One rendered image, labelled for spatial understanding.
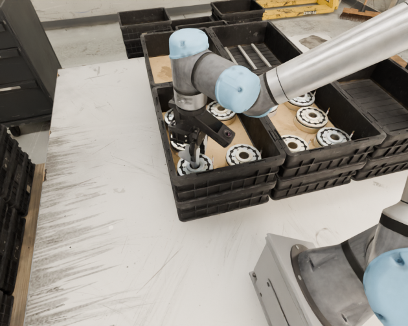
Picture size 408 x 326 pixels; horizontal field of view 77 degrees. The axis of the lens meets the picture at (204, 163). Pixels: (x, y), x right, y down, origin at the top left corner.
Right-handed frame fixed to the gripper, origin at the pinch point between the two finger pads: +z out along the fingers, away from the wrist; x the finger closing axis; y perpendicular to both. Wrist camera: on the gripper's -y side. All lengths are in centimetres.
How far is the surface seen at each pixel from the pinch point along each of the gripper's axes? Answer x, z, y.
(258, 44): -81, 3, 4
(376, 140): -18.9, -7.5, -43.7
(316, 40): -125, 15, -23
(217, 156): -5.0, 2.3, -3.5
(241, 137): -15.9, 2.3, -7.7
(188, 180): 12.3, -7.2, -2.3
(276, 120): -28.5, 2.3, -16.7
